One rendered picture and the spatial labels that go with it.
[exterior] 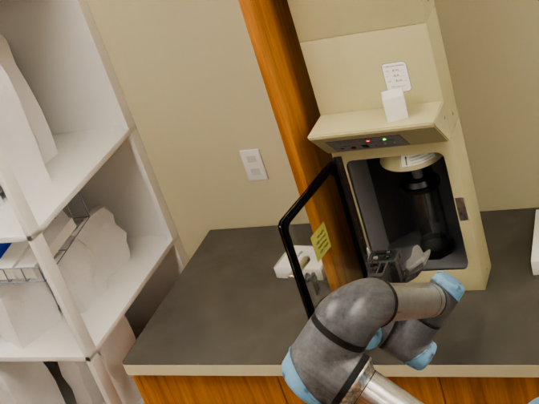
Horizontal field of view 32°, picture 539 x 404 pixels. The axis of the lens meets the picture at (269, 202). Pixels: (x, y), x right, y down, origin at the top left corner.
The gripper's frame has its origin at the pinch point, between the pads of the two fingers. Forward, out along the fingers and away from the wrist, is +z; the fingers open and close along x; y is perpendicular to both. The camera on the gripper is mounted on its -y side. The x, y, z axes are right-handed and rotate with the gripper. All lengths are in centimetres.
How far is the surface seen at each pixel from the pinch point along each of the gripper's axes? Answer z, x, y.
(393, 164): 20.2, 3.5, 14.1
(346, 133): 6.0, 7.8, 31.4
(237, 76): 60, 60, 29
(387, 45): 17, -3, 48
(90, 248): 30, 117, -12
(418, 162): 20.2, -3.1, 14.1
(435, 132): 9.5, -12.7, 27.4
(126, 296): 23, 105, -27
